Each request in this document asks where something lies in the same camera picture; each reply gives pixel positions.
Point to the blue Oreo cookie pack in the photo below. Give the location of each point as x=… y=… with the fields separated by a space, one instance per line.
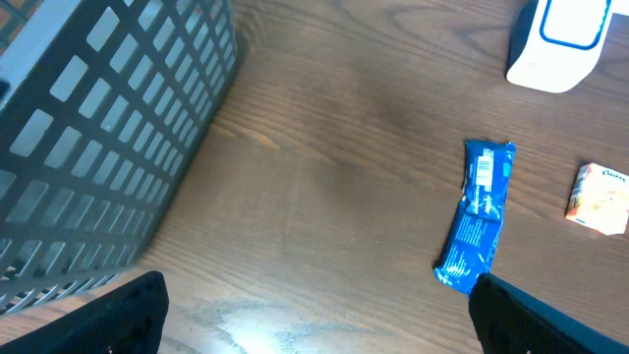
x=475 y=232

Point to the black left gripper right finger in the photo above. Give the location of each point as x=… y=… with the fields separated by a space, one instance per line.
x=509 y=320

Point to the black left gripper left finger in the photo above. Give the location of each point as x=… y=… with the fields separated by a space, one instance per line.
x=127 y=320

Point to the small orange snack box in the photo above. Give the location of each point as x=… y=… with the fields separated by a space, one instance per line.
x=599 y=199

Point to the grey plastic mesh basket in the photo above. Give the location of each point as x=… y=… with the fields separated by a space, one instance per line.
x=103 y=107

